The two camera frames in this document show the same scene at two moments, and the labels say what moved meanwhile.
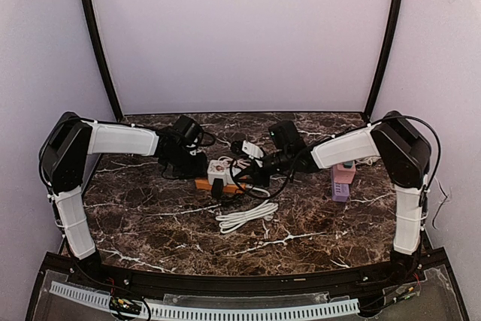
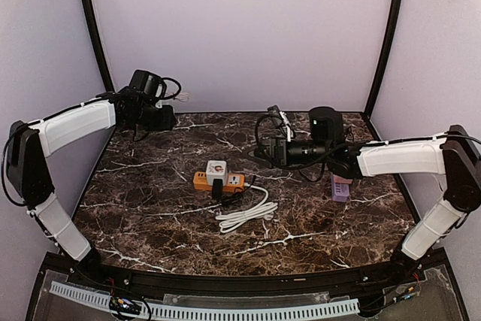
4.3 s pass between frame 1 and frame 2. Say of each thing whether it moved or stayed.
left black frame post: stayed
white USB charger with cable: moved
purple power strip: stayed
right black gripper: moved
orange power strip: stayed
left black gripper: moved
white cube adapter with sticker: stayed
